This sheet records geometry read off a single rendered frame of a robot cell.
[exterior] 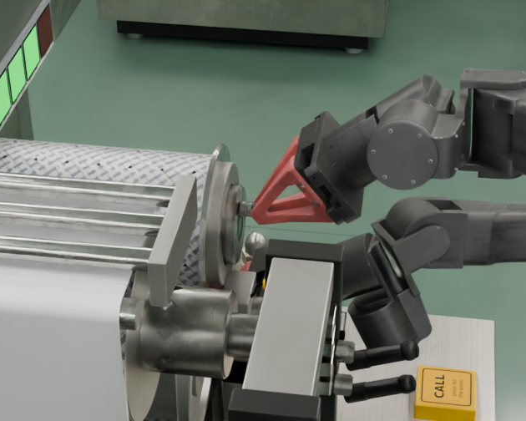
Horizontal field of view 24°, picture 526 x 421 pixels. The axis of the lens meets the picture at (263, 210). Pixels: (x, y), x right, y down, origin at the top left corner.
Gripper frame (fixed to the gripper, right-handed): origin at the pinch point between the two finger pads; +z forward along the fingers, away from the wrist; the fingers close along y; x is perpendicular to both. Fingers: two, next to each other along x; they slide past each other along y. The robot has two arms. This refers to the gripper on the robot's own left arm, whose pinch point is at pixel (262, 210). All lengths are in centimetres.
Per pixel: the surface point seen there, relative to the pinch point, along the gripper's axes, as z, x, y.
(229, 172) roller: 0.3, 4.6, 0.6
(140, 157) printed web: 6.3, 10.3, 0.8
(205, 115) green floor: 111, -63, 231
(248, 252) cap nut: 16.6, -13.5, 22.6
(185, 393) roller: 8.3, -3.6, -16.7
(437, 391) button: 6.7, -38.3, 16.5
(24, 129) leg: 66, 0, 82
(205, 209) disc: 1.6, 5.0, -4.9
